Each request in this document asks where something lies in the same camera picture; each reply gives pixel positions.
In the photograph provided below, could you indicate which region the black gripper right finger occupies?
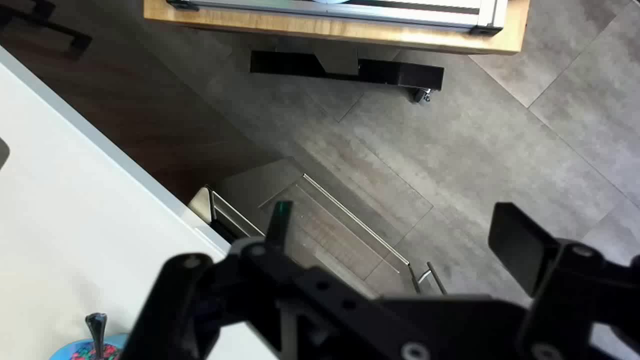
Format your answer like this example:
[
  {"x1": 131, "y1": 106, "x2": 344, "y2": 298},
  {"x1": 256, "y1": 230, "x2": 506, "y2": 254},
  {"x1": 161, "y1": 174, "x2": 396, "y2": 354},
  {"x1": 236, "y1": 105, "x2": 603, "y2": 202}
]
[{"x1": 489, "y1": 200, "x2": 640, "y2": 360}]

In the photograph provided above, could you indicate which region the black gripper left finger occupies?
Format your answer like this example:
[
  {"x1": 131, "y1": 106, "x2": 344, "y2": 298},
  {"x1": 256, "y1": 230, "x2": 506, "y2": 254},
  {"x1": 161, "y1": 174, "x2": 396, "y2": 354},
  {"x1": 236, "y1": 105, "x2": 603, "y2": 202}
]
[{"x1": 120, "y1": 198, "x2": 402, "y2": 360}]

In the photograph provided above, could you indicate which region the metal spoon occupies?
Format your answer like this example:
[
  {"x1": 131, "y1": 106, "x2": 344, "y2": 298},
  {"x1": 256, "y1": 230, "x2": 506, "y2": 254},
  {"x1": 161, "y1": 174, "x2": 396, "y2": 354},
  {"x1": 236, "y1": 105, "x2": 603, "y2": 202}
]
[{"x1": 85, "y1": 310, "x2": 110, "y2": 360}]

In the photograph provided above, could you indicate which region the colourful cereal heap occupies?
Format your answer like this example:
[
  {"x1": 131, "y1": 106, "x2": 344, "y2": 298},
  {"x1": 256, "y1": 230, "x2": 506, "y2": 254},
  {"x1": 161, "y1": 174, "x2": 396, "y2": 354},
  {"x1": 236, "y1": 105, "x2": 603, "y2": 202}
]
[{"x1": 67, "y1": 343, "x2": 112, "y2": 360}]

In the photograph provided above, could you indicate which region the blue bowl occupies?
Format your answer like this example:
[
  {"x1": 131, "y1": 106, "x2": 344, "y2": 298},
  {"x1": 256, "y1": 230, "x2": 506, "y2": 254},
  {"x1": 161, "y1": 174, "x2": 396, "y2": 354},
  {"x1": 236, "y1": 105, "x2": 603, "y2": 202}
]
[{"x1": 46, "y1": 332, "x2": 131, "y2": 360}]

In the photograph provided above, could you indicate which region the glass door beverage fridge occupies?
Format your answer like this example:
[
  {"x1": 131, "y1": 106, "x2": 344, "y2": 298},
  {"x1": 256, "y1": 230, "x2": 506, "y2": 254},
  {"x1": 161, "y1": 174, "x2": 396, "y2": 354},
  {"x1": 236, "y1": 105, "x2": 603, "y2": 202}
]
[{"x1": 189, "y1": 158, "x2": 449, "y2": 298}]

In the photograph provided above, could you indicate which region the black cabinet handle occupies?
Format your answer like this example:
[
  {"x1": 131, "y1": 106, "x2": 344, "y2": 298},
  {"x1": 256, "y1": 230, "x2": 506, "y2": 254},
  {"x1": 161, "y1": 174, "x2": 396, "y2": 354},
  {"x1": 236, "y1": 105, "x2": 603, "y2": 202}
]
[
  {"x1": 0, "y1": 0, "x2": 57, "y2": 30},
  {"x1": 29, "y1": 12, "x2": 95, "y2": 56}
]

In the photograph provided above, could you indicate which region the aluminium extrusion frame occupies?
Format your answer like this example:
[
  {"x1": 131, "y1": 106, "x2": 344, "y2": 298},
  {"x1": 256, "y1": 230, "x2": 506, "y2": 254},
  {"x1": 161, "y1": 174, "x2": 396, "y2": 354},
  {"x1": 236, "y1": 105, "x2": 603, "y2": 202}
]
[{"x1": 167, "y1": 0, "x2": 511, "y2": 37}]

